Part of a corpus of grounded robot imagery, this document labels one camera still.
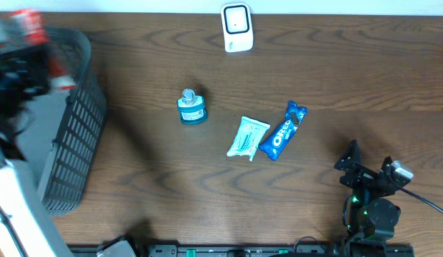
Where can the red snack packet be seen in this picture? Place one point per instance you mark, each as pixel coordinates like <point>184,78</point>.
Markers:
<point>31,23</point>

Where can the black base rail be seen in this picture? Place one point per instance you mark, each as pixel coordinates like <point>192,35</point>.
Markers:
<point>307,249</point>

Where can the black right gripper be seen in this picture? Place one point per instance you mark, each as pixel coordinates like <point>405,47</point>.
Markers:
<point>360,175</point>

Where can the blue mouthwash bottle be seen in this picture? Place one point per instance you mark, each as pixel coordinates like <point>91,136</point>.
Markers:
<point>191,108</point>

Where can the grey plastic mesh basket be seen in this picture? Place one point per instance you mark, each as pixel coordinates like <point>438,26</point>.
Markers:
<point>61,142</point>

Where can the teal wet wipes pack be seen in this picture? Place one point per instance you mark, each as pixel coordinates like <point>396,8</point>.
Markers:
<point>249,135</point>

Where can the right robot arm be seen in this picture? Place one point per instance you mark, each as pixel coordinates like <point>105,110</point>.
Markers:
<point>369,216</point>

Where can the blue Oreo cookie pack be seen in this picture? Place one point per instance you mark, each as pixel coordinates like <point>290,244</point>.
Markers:
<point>274,145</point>

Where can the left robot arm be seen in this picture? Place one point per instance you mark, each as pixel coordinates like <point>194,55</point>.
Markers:
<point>26,228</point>

